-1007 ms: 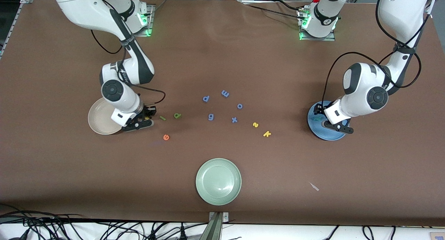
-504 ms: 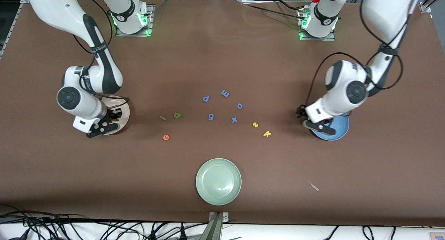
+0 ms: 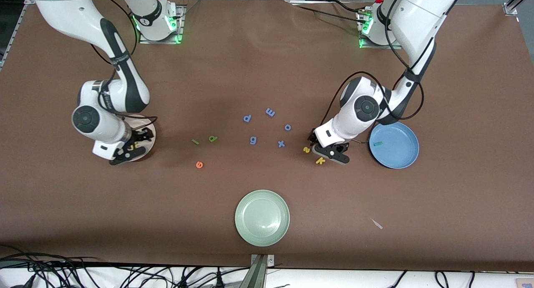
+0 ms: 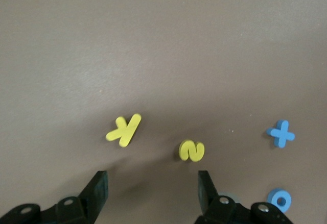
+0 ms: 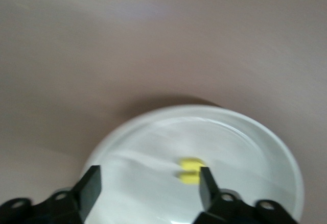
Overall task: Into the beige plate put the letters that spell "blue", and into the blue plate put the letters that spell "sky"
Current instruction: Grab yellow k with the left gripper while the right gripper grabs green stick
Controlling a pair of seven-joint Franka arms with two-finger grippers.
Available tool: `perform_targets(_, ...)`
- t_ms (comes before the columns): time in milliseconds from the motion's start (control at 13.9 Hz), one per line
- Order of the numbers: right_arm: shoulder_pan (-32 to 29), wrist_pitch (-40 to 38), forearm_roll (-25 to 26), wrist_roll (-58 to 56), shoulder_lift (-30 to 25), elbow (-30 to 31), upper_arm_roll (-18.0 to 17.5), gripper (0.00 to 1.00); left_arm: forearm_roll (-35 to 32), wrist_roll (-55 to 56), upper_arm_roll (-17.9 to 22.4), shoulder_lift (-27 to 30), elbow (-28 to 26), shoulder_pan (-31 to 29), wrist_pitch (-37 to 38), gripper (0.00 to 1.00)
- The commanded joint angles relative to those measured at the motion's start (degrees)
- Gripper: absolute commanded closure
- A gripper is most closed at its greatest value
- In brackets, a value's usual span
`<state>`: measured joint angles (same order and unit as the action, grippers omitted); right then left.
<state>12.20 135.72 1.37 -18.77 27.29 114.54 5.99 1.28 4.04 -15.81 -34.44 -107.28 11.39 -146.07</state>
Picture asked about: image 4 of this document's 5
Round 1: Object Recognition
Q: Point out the yellow letter s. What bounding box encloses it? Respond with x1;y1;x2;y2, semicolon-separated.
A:
178;139;205;162

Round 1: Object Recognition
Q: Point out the blue letter x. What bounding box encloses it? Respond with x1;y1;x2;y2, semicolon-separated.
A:
266;120;296;149

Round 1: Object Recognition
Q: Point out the yellow letter k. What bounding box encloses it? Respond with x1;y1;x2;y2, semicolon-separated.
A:
105;113;143;148

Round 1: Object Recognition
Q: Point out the blue letter o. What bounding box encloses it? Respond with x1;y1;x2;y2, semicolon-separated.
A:
267;188;293;214

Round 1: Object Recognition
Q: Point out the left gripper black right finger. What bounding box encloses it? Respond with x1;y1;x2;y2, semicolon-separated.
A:
196;170;293;224

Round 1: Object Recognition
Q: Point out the brown table cover sheet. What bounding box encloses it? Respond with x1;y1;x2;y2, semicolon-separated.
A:
0;0;327;224

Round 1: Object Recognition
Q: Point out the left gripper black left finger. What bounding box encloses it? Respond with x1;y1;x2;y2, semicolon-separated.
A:
0;170;109;224

